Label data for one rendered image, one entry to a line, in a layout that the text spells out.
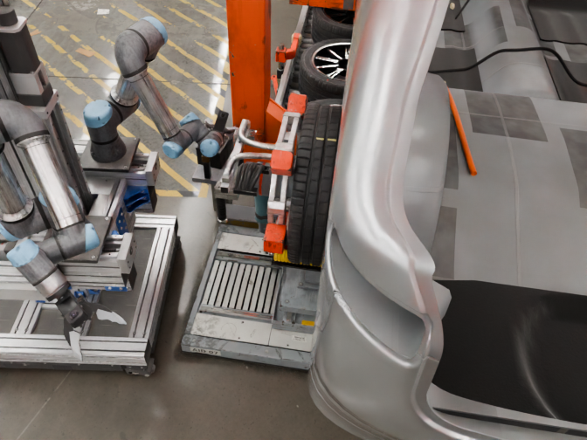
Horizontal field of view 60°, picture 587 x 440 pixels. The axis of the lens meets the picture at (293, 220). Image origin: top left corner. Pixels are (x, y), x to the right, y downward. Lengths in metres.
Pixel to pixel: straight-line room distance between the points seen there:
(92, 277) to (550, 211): 1.75
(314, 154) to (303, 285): 0.91
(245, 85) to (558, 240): 1.44
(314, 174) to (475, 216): 0.61
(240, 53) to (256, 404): 1.57
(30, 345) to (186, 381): 0.71
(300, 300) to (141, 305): 0.76
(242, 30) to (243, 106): 0.38
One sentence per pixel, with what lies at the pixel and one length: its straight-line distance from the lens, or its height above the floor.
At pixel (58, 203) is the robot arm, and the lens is 1.61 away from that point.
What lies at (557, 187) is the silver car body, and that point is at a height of 1.04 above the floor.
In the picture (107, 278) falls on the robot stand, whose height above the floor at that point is 0.65.
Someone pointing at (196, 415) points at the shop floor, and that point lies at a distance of 2.51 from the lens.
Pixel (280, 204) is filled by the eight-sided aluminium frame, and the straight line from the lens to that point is 1.87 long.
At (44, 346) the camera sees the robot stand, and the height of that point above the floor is 0.23.
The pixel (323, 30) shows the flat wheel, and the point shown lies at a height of 0.44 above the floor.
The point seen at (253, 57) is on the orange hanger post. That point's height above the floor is 1.15.
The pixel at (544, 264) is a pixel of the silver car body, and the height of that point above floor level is 0.93.
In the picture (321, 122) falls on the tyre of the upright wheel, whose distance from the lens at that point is 1.91.
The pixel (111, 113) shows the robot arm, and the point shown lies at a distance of 2.28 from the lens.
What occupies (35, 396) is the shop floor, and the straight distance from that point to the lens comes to 2.74.
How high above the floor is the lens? 2.31
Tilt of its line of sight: 47 degrees down
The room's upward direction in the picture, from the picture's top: 4 degrees clockwise
